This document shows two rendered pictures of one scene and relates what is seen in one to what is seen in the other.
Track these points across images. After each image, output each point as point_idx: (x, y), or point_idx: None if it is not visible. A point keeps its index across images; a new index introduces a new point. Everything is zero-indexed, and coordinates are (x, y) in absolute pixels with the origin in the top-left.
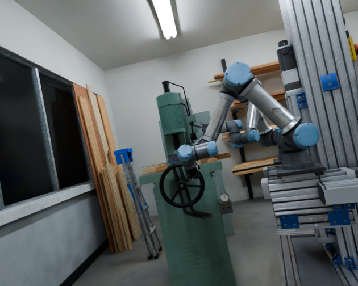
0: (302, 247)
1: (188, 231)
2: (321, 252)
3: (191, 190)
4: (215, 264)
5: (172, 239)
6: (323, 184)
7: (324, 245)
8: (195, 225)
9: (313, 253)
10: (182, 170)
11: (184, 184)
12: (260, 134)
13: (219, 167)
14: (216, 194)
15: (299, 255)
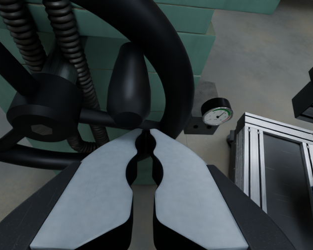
0: (276, 169)
1: (93, 137)
2: (301, 193)
3: (113, 61)
4: (137, 169)
5: (51, 142)
6: None
7: (312, 187)
8: (112, 132)
9: (291, 195)
10: None
11: (60, 126)
12: None
13: (266, 4)
14: (195, 88)
15: (270, 192)
